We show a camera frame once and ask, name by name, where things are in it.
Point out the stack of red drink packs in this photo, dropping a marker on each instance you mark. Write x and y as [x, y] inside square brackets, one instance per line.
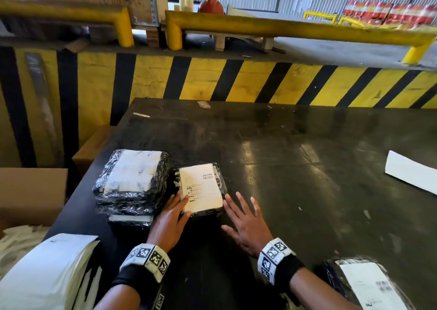
[385, 12]

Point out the yellow black striped barrier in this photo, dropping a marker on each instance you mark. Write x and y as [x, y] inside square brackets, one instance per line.
[95, 91]

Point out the small brown cardboard box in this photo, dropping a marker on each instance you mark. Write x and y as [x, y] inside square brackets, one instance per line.
[92, 149]

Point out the yellow guard rail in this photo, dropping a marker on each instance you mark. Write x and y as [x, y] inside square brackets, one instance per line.
[68, 12]
[290, 28]

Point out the person's right forearm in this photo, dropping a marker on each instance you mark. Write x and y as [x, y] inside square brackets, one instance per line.
[317, 292]

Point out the red hard hat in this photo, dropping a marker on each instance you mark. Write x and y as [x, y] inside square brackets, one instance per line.
[211, 6]

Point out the person's left forearm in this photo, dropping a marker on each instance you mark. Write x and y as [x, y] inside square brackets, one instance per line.
[119, 299]

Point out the cream paper rolls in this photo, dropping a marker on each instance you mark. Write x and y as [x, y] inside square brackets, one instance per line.
[186, 4]

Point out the small wooden block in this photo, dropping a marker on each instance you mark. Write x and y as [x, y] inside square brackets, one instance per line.
[78, 46]

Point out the stack black packets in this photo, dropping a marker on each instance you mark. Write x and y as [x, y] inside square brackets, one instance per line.
[133, 169]

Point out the small yellow floor rail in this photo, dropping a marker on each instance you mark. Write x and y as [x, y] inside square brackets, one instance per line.
[321, 13]
[348, 20]

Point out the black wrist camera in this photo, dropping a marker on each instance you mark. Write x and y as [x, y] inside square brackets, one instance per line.
[159, 301]

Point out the person's right hand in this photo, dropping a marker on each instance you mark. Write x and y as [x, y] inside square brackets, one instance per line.
[252, 234]

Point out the shiny black film package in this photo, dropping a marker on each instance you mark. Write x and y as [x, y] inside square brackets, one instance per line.
[223, 183]
[331, 275]

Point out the crumpled tape scrap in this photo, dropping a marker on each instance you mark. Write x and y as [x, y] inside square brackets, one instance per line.
[204, 104]

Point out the pile of crumpled backing paper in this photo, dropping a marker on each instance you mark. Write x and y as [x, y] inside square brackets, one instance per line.
[20, 248]

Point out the stack of white labels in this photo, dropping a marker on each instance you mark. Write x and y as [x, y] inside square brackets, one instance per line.
[44, 272]

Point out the white table with wooden legs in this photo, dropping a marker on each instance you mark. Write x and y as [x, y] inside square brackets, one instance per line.
[219, 43]

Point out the white paper sheet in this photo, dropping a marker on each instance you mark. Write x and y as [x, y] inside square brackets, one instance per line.
[413, 173]

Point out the small wooden stick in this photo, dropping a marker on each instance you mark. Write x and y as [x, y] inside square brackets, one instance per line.
[141, 115]

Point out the person's left hand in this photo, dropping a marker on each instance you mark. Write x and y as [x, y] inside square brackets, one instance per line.
[167, 227]

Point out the wooden pallet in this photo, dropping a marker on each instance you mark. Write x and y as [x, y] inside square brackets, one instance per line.
[152, 36]

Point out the black wristband with white markers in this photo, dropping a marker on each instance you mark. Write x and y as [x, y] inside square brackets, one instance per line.
[273, 251]
[146, 256]

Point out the open brown cardboard box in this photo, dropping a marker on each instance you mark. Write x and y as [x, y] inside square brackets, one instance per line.
[30, 197]

